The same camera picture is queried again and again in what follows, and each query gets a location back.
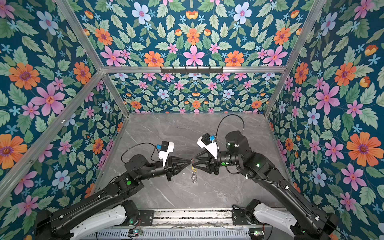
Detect black camera cable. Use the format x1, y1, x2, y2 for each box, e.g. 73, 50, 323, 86
120, 142, 160, 164
215, 113, 246, 139

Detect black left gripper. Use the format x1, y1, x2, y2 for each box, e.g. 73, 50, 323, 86
138, 154, 192, 182

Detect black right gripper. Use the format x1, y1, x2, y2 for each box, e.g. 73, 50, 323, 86
192, 149, 243, 176

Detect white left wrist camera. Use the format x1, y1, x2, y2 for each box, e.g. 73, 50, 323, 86
157, 141, 175, 167

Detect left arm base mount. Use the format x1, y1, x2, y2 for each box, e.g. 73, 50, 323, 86
128, 210, 155, 227

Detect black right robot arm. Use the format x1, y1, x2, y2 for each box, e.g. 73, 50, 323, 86
193, 131, 339, 240

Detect black left camera cable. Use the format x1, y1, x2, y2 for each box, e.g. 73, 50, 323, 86
120, 142, 160, 164

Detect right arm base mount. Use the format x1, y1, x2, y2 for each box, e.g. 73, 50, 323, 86
231, 199, 266, 226

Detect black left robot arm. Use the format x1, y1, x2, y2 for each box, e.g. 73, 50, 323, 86
35, 155, 191, 240

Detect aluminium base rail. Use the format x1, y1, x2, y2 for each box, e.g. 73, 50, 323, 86
89, 208, 301, 229

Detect white perforated cable duct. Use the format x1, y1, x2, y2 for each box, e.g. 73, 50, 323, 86
80, 229, 251, 240

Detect black wall hook rail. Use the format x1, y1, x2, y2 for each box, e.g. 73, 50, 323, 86
160, 67, 224, 74

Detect silver metal keyring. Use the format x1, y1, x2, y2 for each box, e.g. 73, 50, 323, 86
191, 166, 198, 184

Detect black right camera cable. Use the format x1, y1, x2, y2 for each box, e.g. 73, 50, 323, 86
215, 113, 246, 139

